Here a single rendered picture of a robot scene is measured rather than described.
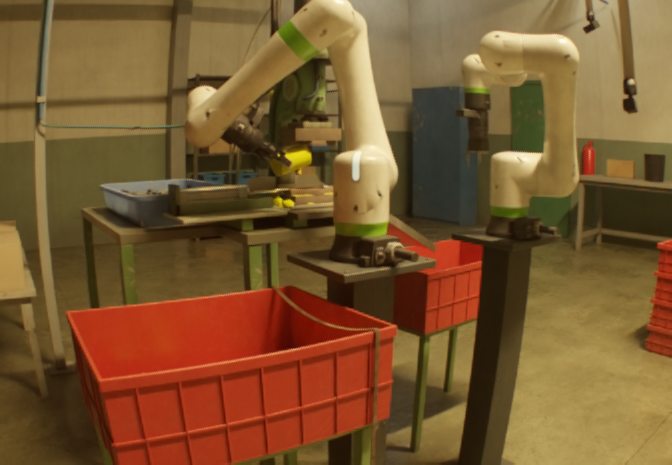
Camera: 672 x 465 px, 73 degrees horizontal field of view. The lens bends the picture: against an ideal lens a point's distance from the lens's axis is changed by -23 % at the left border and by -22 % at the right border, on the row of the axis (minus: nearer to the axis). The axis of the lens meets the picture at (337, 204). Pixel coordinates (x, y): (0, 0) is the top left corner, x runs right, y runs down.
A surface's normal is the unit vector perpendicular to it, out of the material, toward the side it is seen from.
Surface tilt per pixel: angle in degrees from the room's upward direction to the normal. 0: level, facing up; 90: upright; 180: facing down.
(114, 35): 90
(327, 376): 90
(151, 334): 90
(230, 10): 90
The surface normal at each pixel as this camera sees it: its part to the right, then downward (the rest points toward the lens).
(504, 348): 0.53, 0.10
